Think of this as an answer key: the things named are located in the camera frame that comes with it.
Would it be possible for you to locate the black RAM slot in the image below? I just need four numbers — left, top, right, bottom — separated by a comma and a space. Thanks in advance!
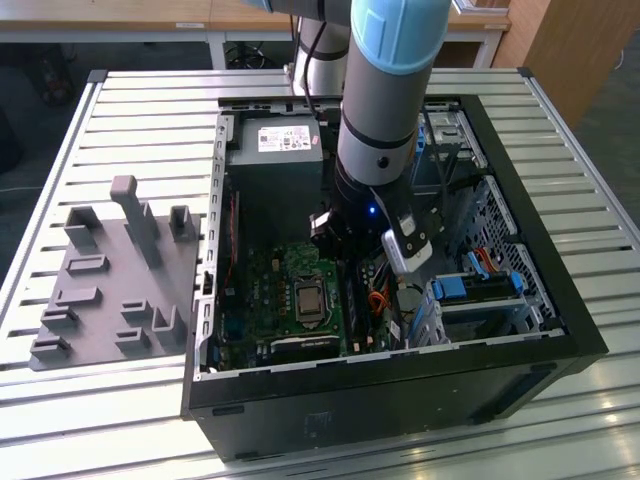
342, 257, 362, 352

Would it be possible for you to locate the perforated silver drive cage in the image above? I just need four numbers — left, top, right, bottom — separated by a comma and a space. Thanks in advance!
433, 174, 557, 347

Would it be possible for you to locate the CPU socket with silver CPU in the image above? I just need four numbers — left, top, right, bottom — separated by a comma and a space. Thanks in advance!
292, 273, 329, 329

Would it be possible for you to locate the black camera cable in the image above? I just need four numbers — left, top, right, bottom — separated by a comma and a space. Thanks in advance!
428, 114, 459, 237

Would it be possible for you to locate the black camera bracket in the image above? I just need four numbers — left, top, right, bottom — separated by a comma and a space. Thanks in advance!
368, 184, 427, 264

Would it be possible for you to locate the hard disk in blue carrier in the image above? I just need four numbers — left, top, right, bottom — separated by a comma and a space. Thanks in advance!
428, 272, 524, 304

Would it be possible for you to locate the round grey speaker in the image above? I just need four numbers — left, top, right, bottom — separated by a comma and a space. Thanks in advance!
396, 283, 427, 315

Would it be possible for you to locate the green motherboard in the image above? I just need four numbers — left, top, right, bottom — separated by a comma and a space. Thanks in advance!
217, 239, 396, 371

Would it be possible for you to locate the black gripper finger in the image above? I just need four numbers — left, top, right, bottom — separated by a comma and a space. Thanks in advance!
308, 210, 347, 254

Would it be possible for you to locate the red wire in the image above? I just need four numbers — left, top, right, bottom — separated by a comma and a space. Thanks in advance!
221, 192, 237, 294

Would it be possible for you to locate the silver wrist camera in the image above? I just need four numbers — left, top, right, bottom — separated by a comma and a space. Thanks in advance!
380, 227, 434, 276

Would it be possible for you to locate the silver drive bay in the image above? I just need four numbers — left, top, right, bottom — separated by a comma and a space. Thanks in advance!
412, 106, 490, 207

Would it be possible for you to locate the wooden cabinet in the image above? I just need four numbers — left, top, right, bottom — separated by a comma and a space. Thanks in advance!
492, 0, 640, 129

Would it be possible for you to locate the installed RAM stick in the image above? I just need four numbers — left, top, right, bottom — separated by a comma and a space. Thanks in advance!
355, 257, 375, 344

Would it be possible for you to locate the grey power supply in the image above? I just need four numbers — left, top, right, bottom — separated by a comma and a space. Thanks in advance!
227, 112, 341, 242

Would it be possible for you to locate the black PC case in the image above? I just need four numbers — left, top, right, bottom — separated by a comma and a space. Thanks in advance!
179, 92, 610, 464

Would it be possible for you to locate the grey parts rack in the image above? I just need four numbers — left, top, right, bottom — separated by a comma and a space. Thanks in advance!
28, 174, 209, 372

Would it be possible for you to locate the blue disk wire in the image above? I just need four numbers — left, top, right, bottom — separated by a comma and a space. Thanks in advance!
466, 251, 490, 280

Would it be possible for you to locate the black graphics card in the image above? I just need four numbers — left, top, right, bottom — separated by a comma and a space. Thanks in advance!
268, 333, 342, 365

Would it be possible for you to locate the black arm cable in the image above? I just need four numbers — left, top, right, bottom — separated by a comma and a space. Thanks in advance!
298, 13, 332, 127

